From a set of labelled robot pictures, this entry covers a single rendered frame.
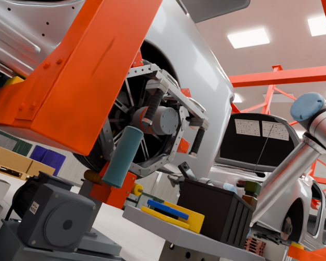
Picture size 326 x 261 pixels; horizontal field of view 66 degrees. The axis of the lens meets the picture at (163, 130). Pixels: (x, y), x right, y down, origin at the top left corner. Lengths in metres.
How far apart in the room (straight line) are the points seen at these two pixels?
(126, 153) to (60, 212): 0.36
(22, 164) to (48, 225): 4.61
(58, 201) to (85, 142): 0.25
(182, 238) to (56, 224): 0.47
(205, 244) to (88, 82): 0.47
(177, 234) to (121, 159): 0.62
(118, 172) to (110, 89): 0.44
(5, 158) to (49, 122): 4.70
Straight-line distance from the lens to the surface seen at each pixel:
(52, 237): 0.88
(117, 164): 1.06
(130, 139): 1.07
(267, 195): 1.15
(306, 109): 1.01
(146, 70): 1.29
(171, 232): 0.51
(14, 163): 5.39
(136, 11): 0.82
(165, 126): 1.17
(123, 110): 1.32
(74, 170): 11.47
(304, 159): 1.14
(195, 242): 0.54
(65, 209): 0.87
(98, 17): 0.73
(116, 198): 1.22
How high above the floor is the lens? 0.47
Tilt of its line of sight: 16 degrees up
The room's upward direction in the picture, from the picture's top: 22 degrees clockwise
